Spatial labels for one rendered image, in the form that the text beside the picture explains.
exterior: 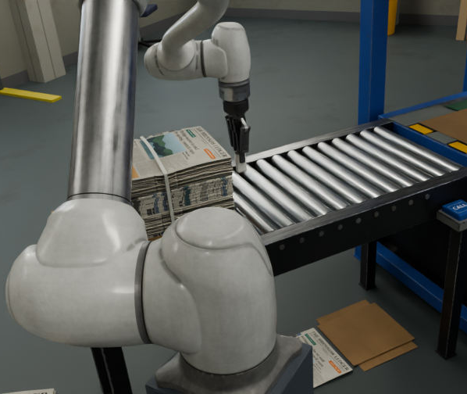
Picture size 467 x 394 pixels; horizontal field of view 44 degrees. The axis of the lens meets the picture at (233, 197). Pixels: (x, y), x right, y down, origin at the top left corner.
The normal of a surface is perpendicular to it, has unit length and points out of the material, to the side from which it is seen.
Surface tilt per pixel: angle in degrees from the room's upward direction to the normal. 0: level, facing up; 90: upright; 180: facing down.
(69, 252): 40
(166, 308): 78
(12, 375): 0
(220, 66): 96
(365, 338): 0
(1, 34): 90
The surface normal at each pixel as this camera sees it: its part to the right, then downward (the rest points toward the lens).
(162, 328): -0.12, 0.52
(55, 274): -0.12, -0.48
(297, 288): -0.08, -0.87
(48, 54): 0.84, 0.19
